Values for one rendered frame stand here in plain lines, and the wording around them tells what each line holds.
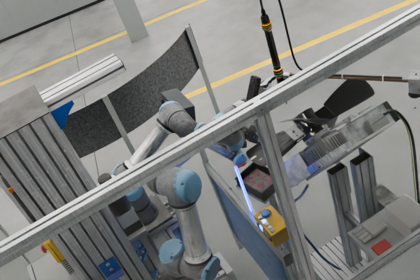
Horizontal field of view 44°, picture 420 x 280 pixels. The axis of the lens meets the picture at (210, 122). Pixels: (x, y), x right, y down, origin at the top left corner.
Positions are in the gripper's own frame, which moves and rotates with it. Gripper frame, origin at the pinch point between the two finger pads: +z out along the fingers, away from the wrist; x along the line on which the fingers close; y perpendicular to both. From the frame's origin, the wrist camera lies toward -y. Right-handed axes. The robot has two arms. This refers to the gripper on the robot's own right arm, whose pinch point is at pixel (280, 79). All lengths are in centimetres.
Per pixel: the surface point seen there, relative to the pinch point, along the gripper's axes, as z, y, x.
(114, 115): -43, 81, -181
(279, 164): -41, -16, 57
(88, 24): 40, 150, -553
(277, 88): -34, -40, 55
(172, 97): -22, 37, -90
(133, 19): 70, 124, -428
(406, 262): 4, 76, 58
